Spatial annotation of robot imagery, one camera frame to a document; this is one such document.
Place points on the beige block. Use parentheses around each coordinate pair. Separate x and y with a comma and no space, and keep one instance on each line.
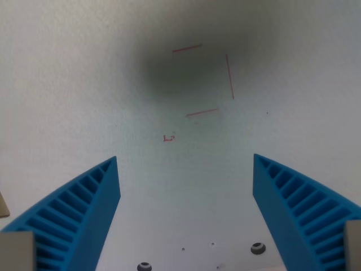
(3,206)

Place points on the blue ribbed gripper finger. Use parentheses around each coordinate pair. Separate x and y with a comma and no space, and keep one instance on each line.
(285,214)
(84,214)

